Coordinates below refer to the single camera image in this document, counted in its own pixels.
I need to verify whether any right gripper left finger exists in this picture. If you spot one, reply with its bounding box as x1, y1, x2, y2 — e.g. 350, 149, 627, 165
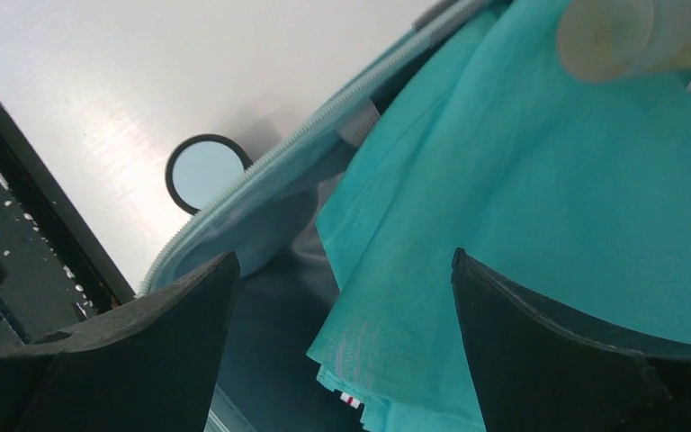
0, 252, 240, 431

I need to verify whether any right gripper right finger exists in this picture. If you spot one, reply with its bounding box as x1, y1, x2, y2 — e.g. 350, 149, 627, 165
452, 249, 691, 431

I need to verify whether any light blue ribbed suitcase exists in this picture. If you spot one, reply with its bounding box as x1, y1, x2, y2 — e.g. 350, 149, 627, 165
139, 1, 490, 431

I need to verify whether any teal shirt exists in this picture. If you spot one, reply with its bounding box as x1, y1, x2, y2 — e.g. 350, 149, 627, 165
309, 1, 691, 431

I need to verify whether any beige plastic bottle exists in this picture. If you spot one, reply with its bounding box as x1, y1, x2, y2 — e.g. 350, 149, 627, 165
556, 0, 691, 83

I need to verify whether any black mounting rail base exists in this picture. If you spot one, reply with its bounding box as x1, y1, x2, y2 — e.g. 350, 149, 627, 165
0, 102, 134, 345

